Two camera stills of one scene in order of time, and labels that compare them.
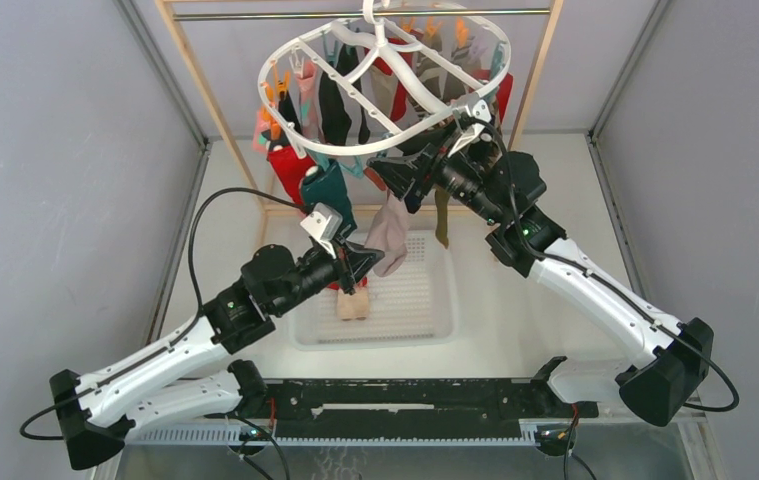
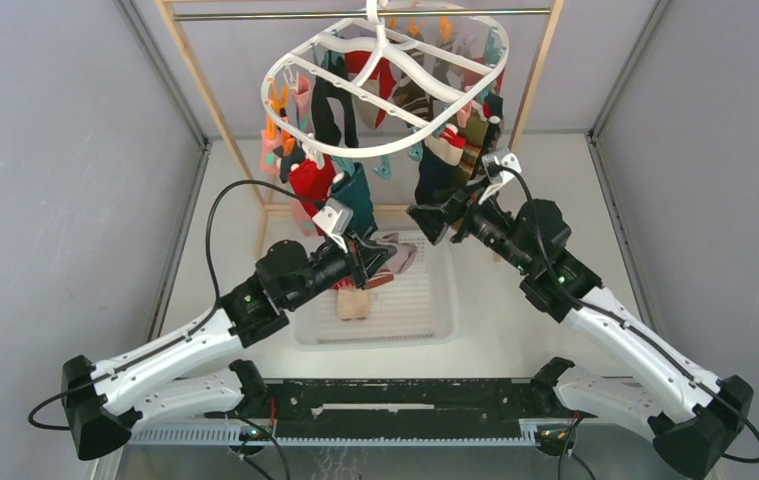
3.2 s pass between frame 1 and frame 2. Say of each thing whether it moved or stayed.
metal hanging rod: stayed
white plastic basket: stayed
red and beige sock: stayed
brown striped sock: moved
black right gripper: moved
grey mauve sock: moved
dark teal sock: moved
